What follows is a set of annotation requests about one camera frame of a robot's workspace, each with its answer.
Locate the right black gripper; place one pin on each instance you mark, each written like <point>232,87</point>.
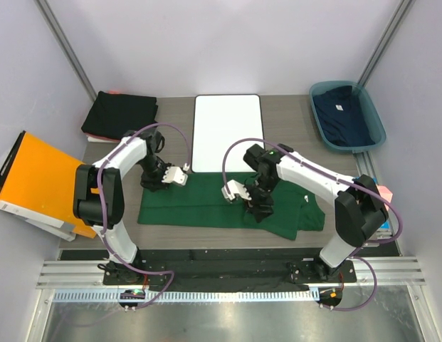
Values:
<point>254,208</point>

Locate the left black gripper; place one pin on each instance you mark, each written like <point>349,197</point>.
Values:
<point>156,184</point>

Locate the green t shirt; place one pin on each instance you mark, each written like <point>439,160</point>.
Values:
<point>200,204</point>

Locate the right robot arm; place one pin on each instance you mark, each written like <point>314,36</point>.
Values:
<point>358,210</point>

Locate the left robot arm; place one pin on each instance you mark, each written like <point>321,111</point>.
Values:
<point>99,198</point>

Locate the black folded t shirt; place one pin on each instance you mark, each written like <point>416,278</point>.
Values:
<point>114,114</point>

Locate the white folded t shirt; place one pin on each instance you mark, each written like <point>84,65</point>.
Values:
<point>94,139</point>

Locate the white folding board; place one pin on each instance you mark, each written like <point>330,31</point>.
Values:
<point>220,121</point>

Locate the orange binder folder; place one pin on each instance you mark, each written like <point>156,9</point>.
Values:
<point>37,183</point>

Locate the navy blue t shirt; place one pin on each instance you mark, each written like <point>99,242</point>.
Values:
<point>341,117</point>

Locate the pink cube toy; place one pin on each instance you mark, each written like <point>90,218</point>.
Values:
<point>385,192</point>

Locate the teal plastic basket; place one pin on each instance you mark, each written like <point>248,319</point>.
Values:
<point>371,116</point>

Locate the blue children's book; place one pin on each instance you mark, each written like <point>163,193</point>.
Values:
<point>384,224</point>

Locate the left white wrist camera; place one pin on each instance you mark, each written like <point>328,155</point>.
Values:
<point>175,175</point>

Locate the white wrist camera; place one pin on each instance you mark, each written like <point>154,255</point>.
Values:
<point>175,175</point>
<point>234,190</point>

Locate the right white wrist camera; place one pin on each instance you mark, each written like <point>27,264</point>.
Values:
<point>234,190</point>

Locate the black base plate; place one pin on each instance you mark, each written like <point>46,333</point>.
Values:
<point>219,270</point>

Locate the aluminium frame rail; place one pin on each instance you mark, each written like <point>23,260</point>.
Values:
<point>390,271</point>

